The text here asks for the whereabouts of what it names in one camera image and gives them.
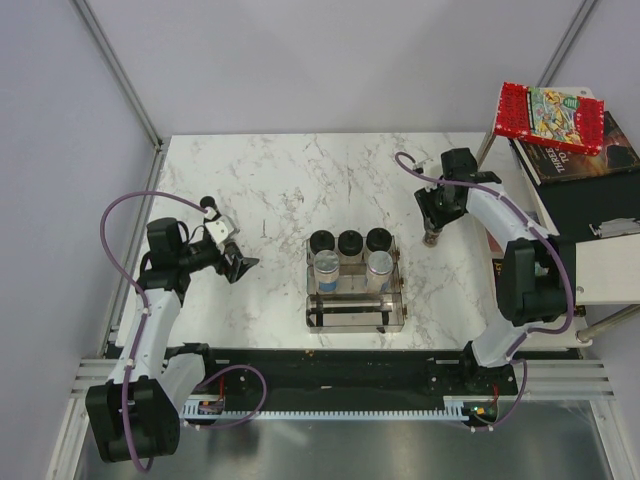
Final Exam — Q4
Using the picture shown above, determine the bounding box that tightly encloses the black-cap spice bottle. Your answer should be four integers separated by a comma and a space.
200, 196, 216, 210
423, 229, 441, 248

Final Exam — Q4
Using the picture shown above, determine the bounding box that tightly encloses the black knob-lid glass jar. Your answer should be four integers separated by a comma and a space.
309, 230, 335, 256

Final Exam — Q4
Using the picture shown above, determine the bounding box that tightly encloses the blue-label bottle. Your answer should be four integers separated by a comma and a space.
366, 251, 394, 293
313, 250, 340, 294

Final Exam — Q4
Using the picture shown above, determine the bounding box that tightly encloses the clear three-slot organizer tray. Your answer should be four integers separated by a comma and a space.
305, 233, 407, 334

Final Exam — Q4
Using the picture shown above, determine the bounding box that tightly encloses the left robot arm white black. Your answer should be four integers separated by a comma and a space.
85, 214, 259, 463

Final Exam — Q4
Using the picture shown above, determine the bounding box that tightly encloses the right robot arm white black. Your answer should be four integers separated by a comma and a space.
414, 148, 576, 394

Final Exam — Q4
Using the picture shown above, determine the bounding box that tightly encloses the dark hardcover book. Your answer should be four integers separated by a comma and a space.
511, 110, 639, 186

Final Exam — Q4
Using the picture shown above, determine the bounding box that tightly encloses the black clipboard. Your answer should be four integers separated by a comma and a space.
535, 172, 639, 243

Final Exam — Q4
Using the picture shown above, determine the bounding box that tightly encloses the red children's book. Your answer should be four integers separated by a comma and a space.
493, 82, 605, 156

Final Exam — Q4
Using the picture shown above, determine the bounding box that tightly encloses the white side table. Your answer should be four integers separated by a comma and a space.
467, 87, 640, 346

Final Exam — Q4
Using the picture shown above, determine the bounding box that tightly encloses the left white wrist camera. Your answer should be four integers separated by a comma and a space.
203, 207, 239, 250

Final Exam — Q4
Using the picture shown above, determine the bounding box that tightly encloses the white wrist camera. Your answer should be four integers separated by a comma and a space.
203, 207, 239, 250
415, 159, 432, 169

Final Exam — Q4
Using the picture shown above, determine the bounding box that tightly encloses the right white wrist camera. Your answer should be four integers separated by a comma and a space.
415, 159, 432, 169

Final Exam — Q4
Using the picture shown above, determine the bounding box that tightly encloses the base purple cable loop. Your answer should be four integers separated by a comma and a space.
184, 364, 267, 432

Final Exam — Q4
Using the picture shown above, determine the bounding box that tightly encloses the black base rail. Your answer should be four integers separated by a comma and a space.
166, 343, 519, 412

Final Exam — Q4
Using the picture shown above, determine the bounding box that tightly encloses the white slotted cable duct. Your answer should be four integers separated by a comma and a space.
179, 395, 496, 424

